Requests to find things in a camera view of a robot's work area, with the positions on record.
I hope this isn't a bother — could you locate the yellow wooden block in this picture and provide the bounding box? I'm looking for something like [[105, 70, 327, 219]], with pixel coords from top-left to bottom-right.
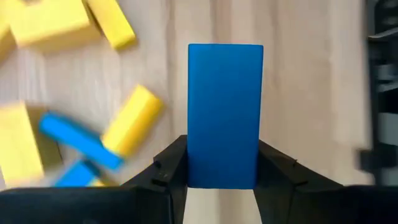
[[0, 101, 45, 188], [8, 0, 91, 48], [84, 0, 137, 50]]

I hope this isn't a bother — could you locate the blue wooden block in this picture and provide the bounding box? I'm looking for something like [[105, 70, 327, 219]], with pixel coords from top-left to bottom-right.
[[187, 43, 264, 190], [55, 159, 102, 188], [39, 111, 124, 171]]

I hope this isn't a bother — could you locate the yellow wooden cylinder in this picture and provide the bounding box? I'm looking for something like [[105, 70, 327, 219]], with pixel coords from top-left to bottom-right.
[[101, 83, 165, 159]]

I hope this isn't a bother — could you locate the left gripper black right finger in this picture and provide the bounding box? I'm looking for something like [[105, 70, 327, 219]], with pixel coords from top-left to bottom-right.
[[254, 139, 343, 206]]

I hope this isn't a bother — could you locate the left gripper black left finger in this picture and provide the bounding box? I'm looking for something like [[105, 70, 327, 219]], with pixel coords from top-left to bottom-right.
[[121, 134, 188, 200]]

